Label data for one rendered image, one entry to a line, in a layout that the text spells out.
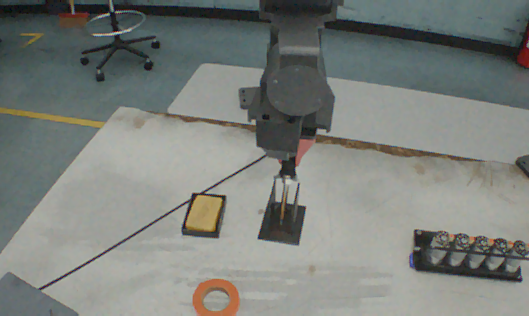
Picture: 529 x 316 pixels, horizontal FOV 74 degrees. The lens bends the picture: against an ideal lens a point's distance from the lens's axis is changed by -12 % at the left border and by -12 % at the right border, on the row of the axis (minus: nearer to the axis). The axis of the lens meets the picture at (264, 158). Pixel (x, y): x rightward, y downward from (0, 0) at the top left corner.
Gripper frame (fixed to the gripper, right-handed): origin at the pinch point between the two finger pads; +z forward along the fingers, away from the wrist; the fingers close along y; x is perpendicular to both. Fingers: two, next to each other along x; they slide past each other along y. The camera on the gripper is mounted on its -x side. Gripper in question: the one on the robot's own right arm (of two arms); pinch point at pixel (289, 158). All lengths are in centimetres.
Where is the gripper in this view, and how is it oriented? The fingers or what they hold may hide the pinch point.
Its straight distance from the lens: 55.4
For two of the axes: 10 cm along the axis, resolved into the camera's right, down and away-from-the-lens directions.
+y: 9.8, 1.4, -1.6
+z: 0.0, 7.3, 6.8
